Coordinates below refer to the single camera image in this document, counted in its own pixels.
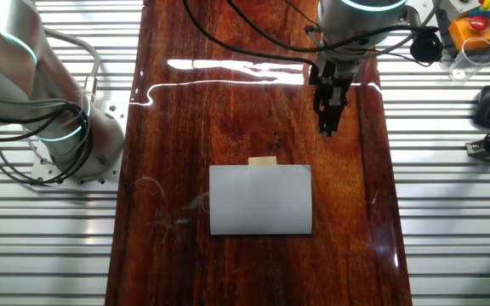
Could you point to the glossy red-brown wooden board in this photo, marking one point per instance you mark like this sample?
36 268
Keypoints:
249 276

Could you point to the red emergency stop button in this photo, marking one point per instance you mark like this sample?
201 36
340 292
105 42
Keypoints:
470 32

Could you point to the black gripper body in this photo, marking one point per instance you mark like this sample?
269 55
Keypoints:
332 74

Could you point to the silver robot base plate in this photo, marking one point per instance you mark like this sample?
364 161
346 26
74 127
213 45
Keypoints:
115 112

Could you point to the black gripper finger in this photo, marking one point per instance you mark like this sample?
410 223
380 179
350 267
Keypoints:
319 100
329 125

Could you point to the small wooden block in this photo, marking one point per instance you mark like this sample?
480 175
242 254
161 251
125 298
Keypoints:
262 161

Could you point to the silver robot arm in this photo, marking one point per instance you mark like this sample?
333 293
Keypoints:
7 64

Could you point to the white paper sheet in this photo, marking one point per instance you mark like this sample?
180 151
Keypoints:
262 200

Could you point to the clear plastic cup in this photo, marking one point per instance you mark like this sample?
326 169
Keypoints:
472 59

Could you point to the colourful toy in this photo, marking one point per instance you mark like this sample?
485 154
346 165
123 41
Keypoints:
486 9

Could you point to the black computer mouse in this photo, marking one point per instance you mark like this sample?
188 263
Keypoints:
488 108

